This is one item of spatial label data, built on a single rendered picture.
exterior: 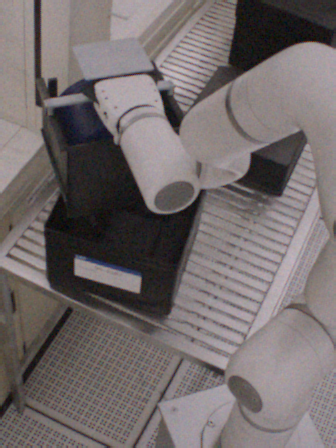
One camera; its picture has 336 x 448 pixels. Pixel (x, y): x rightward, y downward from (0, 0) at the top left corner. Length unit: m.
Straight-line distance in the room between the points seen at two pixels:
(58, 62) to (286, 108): 0.82
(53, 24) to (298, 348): 0.82
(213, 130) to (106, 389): 1.48
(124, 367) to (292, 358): 1.36
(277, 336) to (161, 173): 0.28
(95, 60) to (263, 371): 0.60
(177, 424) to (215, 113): 0.70
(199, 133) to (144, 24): 1.17
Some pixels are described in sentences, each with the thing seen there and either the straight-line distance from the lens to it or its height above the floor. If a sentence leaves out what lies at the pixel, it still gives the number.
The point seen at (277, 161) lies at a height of 0.86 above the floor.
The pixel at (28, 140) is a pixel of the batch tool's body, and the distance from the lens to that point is 1.69.
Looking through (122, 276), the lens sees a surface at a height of 0.86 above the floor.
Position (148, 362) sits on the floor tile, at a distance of 2.33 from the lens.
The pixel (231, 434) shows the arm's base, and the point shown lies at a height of 0.86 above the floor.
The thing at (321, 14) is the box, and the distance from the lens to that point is 2.00.
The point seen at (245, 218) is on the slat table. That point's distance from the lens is 1.72.
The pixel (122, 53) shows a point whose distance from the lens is 1.27.
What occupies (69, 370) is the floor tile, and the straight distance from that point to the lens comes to 2.31.
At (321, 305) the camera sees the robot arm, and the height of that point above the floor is 1.31.
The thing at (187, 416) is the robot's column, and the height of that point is 0.76.
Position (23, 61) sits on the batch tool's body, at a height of 1.07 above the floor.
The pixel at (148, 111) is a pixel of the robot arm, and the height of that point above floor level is 1.29.
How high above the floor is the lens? 2.02
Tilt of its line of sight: 49 degrees down
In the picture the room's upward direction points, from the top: 9 degrees clockwise
